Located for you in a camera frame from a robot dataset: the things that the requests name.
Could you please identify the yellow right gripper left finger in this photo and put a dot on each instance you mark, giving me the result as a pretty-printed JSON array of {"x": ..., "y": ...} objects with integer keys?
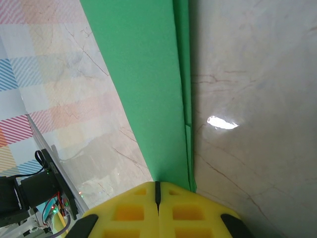
[{"x": 128, "y": 218}]

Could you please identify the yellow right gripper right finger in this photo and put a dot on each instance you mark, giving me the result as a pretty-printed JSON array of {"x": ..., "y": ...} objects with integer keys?
[{"x": 193, "y": 218}]

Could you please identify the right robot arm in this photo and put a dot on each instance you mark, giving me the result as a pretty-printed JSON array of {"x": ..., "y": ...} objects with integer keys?
[{"x": 34, "y": 191}]

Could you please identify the controller circuit board green light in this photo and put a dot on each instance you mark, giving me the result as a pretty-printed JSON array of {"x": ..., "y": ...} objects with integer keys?
[{"x": 55, "y": 210}]

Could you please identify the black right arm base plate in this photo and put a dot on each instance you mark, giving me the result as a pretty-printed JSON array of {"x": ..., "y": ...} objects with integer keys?
[{"x": 62, "y": 183}]

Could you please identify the aluminium frame beam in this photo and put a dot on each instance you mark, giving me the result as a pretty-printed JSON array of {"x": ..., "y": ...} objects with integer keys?
[{"x": 42, "y": 135}]

